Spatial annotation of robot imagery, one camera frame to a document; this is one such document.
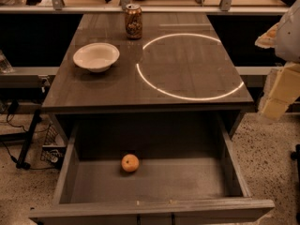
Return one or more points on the black metal stand leg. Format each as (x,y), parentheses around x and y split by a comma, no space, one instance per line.
(21,163)

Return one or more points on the open grey wooden drawer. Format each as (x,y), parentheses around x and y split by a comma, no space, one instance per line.
(187,174)

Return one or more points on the white ceramic bowl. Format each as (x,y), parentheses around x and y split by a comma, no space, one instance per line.
(96,57)

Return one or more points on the clear plastic bottle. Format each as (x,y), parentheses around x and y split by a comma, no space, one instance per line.
(5,66)

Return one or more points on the brown soda can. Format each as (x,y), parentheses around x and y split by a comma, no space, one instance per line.
(133,21)

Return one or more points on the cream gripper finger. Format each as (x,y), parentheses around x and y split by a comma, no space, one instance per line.
(267,40)
(281,89)

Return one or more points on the orange fruit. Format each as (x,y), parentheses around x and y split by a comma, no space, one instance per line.
(130,163)

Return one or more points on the grey metal railing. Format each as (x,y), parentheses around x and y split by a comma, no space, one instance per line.
(86,6)

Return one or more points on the black wire basket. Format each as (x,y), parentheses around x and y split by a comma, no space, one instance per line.
(53,149)

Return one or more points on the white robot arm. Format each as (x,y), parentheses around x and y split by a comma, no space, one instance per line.
(287,45)

